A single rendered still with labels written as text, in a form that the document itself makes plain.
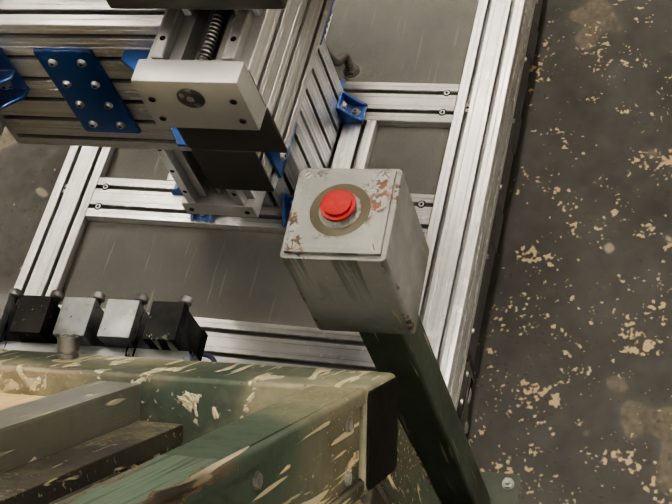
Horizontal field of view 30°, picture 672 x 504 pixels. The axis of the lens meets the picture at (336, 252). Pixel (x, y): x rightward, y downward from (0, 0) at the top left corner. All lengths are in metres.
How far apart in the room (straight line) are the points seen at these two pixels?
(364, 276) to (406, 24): 1.21
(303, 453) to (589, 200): 1.42
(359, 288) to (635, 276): 1.04
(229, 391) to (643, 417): 1.05
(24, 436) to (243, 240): 1.18
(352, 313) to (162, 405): 0.24
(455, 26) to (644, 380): 0.77
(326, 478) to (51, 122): 0.86
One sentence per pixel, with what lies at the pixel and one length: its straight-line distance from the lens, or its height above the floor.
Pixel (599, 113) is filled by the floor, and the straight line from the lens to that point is 2.56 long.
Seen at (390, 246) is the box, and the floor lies 0.92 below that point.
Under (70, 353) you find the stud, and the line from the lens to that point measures 1.45.
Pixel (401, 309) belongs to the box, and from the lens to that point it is 1.40.
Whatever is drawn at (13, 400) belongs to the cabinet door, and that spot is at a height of 0.92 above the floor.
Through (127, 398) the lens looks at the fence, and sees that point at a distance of 1.33.
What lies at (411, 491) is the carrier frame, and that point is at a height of 0.65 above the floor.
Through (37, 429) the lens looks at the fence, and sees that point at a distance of 1.18.
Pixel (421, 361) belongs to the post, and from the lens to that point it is 1.62.
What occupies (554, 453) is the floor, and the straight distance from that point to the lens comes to 2.20.
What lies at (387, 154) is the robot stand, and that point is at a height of 0.21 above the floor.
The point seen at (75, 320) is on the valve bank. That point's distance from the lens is 1.61.
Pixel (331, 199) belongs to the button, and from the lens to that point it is 1.35.
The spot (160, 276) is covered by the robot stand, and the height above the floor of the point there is 0.21.
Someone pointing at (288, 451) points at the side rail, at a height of 1.08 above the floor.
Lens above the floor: 2.01
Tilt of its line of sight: 55 degrees down
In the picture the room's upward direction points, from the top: 25 degrees counter-clockwise
